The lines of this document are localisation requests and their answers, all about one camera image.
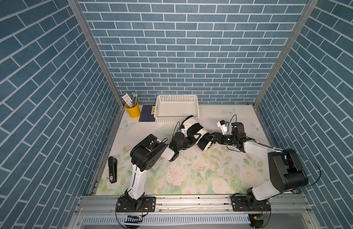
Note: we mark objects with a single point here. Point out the pens in cup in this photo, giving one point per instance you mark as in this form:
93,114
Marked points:
134,99

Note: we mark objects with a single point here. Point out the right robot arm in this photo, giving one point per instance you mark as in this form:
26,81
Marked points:
286,171

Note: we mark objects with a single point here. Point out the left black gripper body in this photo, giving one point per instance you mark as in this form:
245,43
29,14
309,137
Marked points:
188,142

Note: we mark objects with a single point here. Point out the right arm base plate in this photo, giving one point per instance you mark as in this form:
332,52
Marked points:
249,203

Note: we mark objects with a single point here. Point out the dark blue notebook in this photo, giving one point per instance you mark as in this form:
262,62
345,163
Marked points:
147,113

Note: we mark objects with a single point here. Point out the aluminium front rail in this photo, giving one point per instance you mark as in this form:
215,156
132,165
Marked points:
195,204

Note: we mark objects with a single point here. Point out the black stapler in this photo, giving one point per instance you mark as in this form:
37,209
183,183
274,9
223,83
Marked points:
112,165

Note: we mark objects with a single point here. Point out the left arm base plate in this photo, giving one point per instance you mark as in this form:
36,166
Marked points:
144,204

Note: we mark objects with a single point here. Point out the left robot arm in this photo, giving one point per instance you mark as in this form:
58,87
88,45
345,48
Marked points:
146,153

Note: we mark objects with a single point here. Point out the yellow pen cup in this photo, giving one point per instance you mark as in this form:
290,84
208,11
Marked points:
134,112

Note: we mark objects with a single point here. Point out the white vent grille strip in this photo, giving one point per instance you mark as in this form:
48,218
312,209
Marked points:
168,220

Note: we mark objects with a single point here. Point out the white paper tag in cup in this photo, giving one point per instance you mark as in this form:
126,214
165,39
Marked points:
128,100

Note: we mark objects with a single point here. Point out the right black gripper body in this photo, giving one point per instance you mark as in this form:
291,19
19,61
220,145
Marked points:
225,140

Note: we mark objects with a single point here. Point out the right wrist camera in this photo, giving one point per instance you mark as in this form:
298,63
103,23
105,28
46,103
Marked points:
224,126

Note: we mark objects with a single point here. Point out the white plastic basket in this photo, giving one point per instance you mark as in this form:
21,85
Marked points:
175,108

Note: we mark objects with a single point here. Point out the black white striped pillowcase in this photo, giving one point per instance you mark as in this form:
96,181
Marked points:
191,126

